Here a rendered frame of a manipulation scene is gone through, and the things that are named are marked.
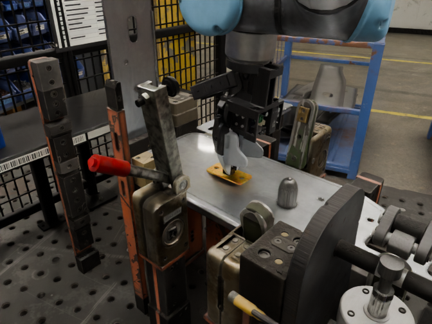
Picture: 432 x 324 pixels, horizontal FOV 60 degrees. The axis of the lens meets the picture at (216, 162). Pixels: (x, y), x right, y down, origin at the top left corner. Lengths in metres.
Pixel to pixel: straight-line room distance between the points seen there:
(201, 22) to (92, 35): 0.68
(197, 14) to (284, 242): 0.26
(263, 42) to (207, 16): 0.14
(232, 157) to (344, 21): 0.32
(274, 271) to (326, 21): 0.24
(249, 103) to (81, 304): 0.58
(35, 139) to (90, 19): 0.38
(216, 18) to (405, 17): 7.91
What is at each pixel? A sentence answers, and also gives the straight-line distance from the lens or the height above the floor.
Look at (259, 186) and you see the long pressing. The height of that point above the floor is 1.00.
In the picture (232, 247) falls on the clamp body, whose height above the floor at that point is 1.07.
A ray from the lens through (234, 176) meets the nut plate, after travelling 0.68.
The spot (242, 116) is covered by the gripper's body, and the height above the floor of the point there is 1.14.
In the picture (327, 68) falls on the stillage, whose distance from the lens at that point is 3.31.
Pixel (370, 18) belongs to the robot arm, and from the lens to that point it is 0.40.
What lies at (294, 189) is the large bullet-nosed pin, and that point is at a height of 1.04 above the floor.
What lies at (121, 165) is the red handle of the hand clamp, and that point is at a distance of 0.50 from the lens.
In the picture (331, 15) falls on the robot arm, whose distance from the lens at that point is 0.39.
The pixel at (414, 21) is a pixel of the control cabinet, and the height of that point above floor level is 0.23.
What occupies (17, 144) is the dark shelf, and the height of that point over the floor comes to 1.03.
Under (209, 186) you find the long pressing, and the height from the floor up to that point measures 1.00.
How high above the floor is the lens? 1.37
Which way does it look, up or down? 29 degrees down
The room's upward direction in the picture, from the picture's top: straight up
